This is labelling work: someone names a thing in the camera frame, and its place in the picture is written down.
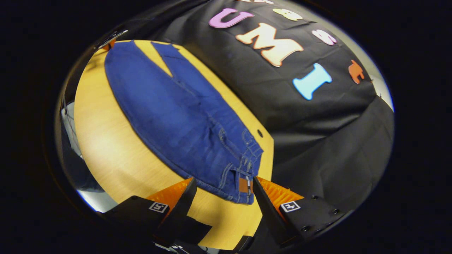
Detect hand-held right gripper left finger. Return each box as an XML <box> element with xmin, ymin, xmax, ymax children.
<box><xmin>102</xmin><ymin>177</ymin><xmax>198</xmax><ymax>244</ymax></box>

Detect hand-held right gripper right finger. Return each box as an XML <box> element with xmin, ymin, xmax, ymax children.
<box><xmin>252</xmin><ymin>176</ymin><xmax>353</xmax><ymax>247</ymax></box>

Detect blue jeans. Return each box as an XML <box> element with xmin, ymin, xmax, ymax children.
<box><xmin>104</xmin><ymin>40</ymin><xmax>264</xmax><ymax>205</ymax></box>

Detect black backdrop cloth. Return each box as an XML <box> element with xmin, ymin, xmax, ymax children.
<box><xmin>141</xmin><ymin>0</ymin><xmax>395</xmax><ymax>221</ymax></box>

